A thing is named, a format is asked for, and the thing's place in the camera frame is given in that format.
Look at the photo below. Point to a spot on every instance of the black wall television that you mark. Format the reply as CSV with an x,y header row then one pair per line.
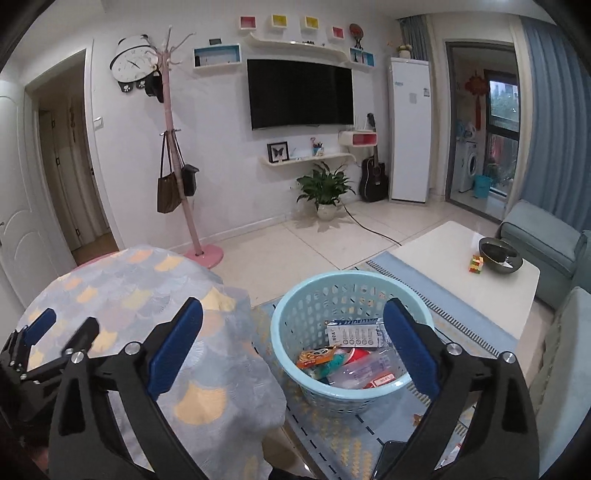
x,y
300,92

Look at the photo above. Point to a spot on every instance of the grey-green armchair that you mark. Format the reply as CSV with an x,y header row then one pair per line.
x,y
540,244

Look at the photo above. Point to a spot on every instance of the black acoustic guitar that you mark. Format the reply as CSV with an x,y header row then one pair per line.
x,y
373,177

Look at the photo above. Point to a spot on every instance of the white milk carton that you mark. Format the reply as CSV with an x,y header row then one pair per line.
x,y
355,334

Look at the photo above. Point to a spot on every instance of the pink wall cube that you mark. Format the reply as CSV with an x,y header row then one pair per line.
x,y
248,22
338,31

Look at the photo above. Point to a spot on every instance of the blue bucket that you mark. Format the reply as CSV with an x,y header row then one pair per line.
x,y
482,186

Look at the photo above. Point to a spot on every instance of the balcony door frame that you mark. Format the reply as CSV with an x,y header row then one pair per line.
x,y
447,120

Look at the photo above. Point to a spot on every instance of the wide blue box shelf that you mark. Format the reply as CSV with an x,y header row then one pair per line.
x,y
217,47

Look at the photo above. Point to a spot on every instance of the pen holder cup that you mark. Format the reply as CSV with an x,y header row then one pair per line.
x,y
317,148

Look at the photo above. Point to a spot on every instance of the hallway door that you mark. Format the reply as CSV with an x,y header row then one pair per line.
x,y
76,175

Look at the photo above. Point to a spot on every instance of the small flower pot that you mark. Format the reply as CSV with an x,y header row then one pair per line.
x,y
405,51

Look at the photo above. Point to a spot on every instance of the potted green plant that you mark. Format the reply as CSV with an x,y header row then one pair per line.
x,y
323,187

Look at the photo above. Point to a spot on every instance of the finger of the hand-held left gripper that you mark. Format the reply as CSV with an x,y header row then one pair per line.
x,y
85,334
39,325

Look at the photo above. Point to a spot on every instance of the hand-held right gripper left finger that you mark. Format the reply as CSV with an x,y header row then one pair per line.
x,y
175,350

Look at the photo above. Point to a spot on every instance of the yellow wall cube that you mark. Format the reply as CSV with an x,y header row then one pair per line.
x,y
279,22
312,23

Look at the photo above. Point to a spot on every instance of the white room door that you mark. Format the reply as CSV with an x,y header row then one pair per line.
x,y
27,221

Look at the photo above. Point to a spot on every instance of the white standing air conditioner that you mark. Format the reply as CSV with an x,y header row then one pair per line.
x,y
408,138

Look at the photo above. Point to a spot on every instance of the brown tote bag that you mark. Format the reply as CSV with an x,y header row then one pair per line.
x,y
168,194

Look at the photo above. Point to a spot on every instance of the round fan ornament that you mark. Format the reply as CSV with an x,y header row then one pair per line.
x,y
356,31

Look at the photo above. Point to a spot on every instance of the white curved wall shelf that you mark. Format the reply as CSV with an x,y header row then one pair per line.
x,y
304,160

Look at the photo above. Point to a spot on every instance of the grey-green sofa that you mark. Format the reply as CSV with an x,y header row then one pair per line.
x,y
563,378

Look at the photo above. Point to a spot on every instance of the pink coat rack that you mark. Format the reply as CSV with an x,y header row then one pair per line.
x,y
173,138

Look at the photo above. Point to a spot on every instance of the small black bag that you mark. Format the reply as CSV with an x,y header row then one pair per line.
x,y
190,180

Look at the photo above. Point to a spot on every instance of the white washing machine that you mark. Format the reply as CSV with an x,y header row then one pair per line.
x,y
468,166

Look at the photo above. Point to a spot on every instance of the small blue box shelf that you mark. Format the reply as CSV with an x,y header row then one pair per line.
x,y
361,50

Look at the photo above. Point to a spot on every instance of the framed butterfly picture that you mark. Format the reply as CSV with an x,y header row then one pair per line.
x,y
278,151

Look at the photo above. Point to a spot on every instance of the white light switch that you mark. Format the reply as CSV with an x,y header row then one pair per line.
x,y
99,122

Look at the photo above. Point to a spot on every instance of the colourful toy blocks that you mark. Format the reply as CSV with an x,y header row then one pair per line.
x,y
476,264

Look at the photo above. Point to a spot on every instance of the long white wavy shelf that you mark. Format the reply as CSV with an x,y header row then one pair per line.
x,y
300,46

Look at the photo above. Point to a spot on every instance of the panda wall clock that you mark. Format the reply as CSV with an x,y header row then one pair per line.
x,y
131,62

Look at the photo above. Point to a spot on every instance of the white coffee table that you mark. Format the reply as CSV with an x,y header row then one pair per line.
x,y
438,267

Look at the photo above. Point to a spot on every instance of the black hanging hat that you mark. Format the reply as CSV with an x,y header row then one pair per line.
x,y
154,85

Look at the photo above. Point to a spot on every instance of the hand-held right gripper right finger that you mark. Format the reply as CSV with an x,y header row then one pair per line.
x,y
411,350

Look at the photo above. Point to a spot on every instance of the pink and white shelf box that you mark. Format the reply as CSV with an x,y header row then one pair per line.
x,y
358,143

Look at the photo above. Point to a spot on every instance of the light blue plastic basket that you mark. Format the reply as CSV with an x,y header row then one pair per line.
x,y
355,392

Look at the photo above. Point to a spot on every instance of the blue curtain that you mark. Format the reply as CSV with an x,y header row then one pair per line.
x,y
415,37
554,115

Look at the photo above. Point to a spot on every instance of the red knot ornament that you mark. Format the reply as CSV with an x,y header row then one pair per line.
x,y
474,90

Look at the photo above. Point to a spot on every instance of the metal bowl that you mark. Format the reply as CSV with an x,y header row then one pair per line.
x,y
501,263

